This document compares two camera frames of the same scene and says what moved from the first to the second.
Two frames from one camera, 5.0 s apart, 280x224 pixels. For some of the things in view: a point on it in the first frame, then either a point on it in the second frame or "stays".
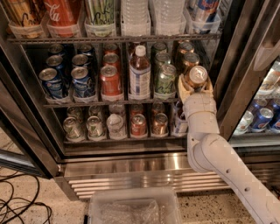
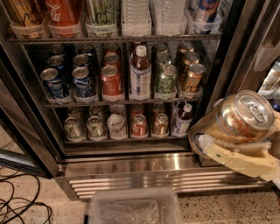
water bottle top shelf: [135, 20] stays
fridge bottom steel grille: [84, 173] stays
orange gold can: [190, 59] to [192, 80]
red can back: [110, 48] stays
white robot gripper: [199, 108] to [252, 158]
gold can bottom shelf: [160, 127] stays
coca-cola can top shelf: [62, 17] stays
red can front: [111, 84] stays
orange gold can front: [198, 75] to [241, 117]
